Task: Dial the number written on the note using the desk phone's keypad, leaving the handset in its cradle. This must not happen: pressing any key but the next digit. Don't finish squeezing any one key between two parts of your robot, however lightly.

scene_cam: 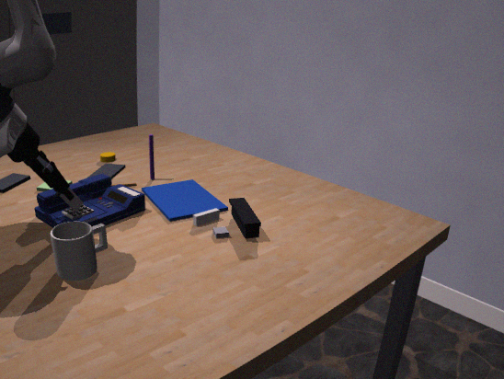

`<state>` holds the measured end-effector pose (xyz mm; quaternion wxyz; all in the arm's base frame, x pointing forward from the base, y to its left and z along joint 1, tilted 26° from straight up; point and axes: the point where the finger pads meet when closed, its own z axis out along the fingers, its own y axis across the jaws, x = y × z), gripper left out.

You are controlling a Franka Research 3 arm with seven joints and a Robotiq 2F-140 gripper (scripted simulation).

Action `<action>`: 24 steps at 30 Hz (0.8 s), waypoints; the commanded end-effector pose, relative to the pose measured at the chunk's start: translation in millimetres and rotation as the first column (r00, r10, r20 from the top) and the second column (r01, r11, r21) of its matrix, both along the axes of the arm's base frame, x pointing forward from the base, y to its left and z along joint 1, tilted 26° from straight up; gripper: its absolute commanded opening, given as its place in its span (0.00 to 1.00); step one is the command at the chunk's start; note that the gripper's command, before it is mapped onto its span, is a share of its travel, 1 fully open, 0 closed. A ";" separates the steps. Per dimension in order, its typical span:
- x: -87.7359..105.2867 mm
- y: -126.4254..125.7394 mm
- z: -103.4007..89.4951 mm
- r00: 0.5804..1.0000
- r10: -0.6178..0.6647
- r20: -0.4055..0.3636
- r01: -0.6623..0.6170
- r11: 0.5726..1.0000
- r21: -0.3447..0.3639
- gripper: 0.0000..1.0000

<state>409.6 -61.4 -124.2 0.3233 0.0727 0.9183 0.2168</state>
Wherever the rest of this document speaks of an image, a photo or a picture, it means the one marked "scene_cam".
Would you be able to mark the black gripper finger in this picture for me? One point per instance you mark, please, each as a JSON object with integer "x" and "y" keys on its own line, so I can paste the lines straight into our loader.
{"x": 53, "y": 175}
{"x": 42, "y": 177}

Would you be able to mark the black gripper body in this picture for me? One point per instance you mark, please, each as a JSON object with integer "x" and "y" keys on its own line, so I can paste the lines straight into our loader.
{"x": 26, "y": 147}

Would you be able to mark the yellow short cylinder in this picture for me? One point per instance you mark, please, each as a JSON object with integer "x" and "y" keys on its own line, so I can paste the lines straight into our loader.
{"x": 107, "y": 157}

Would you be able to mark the green sticky note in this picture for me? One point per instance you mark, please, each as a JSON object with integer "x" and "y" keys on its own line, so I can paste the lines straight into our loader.
{"x": 44, "y": 186}

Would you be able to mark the dark grey mug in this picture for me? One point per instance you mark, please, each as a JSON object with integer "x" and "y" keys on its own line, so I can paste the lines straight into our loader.
{"x": 75, "y": 259}

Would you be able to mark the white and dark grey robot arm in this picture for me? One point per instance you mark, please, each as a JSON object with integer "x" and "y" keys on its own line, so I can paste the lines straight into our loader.
{"x": 27, "y": 57}

